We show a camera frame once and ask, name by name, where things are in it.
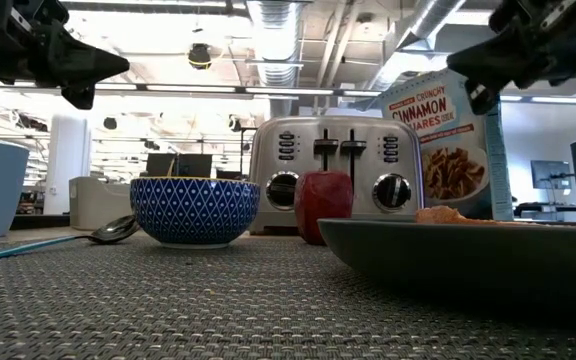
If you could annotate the grey woven placemat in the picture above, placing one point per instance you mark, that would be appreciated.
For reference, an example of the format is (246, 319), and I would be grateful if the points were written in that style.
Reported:
(168, 300)

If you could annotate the white plastic bin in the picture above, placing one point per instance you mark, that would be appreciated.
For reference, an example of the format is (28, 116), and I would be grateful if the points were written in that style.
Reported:
(98, 205)

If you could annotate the dark grey round plate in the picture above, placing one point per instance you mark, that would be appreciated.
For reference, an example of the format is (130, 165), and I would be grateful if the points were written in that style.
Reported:
(443, 255)

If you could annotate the computer monitor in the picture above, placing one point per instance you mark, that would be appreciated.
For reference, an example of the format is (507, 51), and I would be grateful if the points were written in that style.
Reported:
(550, 174)

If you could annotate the black monitor back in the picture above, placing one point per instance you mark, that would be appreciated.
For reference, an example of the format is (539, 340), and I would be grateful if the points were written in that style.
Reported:
(195, 165)
(160, 165)

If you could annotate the toasted bagel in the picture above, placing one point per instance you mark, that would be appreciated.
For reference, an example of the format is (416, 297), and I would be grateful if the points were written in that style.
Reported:
(443, 215)

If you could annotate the blue patterned bowl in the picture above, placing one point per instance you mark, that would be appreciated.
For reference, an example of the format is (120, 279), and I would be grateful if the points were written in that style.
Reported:
(193, 210)

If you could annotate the silver four-slot toaster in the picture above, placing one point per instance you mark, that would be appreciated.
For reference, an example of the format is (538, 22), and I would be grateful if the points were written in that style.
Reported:
(368, 130)

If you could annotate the blue cinnamon cereal box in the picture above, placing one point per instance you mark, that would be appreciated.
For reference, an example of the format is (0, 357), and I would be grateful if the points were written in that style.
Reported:
(448, 165)

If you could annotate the office desk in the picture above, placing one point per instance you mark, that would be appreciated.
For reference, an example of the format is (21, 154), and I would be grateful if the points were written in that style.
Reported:
(553, 207)

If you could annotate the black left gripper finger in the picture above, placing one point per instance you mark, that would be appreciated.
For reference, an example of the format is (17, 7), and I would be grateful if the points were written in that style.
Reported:
(83, 62)

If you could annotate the silver smooth air duct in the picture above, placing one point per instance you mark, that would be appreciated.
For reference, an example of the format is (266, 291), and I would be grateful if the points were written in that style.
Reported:
(418, 30)

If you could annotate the black ceiling camera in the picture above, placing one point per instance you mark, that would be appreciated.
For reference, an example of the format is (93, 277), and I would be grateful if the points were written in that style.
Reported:
(199, 56)

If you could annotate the silver ribbed air duct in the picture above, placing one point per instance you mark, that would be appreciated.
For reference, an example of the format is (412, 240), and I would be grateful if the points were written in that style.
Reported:
(278, 40)

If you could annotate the black ceiling lamp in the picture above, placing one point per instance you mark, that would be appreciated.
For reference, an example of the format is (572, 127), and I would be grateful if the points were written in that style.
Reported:
(234, 123)
(110, 123)

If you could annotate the red apple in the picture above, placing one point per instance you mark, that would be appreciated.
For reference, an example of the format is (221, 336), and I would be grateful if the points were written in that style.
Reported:
(323, 205)

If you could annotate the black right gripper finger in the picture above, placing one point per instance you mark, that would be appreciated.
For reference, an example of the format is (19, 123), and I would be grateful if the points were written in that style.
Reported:
(488, 60)

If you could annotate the white column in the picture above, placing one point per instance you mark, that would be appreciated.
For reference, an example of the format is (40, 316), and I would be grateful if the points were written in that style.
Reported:
(65, 165)

